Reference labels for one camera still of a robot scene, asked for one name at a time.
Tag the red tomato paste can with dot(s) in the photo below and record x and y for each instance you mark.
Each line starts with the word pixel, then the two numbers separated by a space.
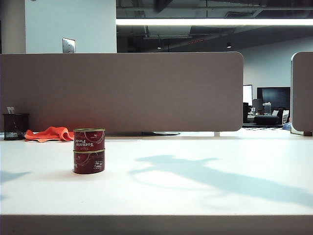
pixel 89 139
pixel 89 162

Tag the dark monitor stand base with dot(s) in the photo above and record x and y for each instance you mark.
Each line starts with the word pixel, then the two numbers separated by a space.
pixel 161 133

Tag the grey desk divider panel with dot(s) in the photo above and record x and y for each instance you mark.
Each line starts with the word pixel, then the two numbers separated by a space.
pixel 127 90

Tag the white divider support foot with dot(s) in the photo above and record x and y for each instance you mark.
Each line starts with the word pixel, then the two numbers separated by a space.
pixel 216 133

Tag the white-lit computer monitor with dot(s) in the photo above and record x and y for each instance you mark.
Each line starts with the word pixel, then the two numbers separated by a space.
pixel 247 95

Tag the long ceiling light strip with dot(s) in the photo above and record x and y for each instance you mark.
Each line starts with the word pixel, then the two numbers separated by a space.
pixel 207 22

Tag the orange cloth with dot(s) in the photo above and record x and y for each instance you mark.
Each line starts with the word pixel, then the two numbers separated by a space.
pixel 49 134

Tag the black sofa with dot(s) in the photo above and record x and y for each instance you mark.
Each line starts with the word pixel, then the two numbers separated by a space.
pixel 266 120

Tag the large black display screen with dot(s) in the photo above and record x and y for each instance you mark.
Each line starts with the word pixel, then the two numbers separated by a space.
pixel 275 98

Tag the black mesh pen holder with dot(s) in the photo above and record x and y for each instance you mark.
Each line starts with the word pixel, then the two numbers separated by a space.
pixel 15 127

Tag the small brown desk divider panel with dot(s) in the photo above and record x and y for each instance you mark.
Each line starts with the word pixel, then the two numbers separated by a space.
pixel 303 93

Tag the metal wall switch plate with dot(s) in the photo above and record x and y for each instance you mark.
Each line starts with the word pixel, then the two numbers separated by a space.
pixel 68 45

